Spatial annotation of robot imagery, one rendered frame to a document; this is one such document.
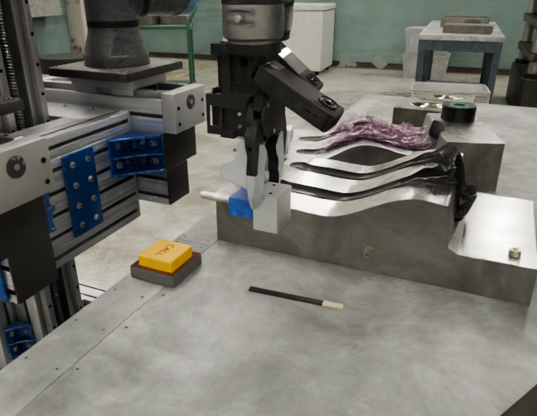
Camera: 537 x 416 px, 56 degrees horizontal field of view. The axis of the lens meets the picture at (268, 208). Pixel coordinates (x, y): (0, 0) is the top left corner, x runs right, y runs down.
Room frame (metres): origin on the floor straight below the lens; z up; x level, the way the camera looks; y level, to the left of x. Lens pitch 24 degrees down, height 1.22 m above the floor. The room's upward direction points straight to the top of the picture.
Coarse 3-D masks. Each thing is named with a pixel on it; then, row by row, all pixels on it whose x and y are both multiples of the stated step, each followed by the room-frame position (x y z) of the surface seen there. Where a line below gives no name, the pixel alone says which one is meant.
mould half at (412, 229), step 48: (384, 192) 0.74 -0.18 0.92; (432, 192) 0.69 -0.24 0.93; (240, 240) 0.78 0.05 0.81; (288, 240) 0.75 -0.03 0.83; (336, 240) 0.71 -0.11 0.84; (384, 240) 0.68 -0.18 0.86; (432, 240) 0.65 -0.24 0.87; (480, 240) 0.68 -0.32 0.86; (528, 240) 0.68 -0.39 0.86; (480, 288) 0.62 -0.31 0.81; (528, 288) 0.60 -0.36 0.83
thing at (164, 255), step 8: (160, 240) 0.73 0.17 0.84; (168, 240) 0.73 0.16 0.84; (152, 248) 0.70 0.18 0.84; (160, 248) 0.70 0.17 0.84; (168, 248) 0.70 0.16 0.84; (176, 248) 0.70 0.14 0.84; (184, 248) 0.70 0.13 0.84; (144, 256) 0.68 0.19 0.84; (152, 256) 0.67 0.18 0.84; (160, 256) 0.67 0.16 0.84; (168, 256) 0.67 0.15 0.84; (176, 256) 0.67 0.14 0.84; (184, 256) 0.69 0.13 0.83; (144, 264) 0.67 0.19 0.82; (152, 264) 0.67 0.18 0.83; (160, 264) 0.66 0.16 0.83; (168, 264) 0.66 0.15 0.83; (176, 264) 0.67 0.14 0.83
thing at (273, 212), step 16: (208, 192) 0.69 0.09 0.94; (240, 192) 0.67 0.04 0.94; (272, 192) 0.63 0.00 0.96; (288, 192) 0.65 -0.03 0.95; (240, 208) 0.64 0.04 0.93; (256, 208) 0.63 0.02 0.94; (272, 208) 0.62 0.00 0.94; (288, 208) 0.65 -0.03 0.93; (256, 224) 0.63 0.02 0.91; (272, 224) 0.62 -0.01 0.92
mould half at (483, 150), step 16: (352, 128) 1.21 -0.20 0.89; (448, 128) 1.14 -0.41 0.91; (464, 128) 1.14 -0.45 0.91; (480, 128) 1.14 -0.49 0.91; (304, 144) 1.19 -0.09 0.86; (320, 144) 1.18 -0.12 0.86; (352, 144) 1.07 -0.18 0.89; (368, 144) 1.05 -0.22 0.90; (384, 144) 1.07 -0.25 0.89; (464, 144) 1.03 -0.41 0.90; (480, 144) 1.03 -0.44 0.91; (496, 144) 1.02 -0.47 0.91; (336, 160) 1.06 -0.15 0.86; (352, 160) 1.06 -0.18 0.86; (368, 160) 1.05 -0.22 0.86; (384, 160) 1.05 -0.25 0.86; (464, 160) 1.03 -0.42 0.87; (480, 160) 1.03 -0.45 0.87; (496, 160) 1.02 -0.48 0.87; (480, 176) 1.02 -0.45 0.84; (496, 176) 1.02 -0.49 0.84
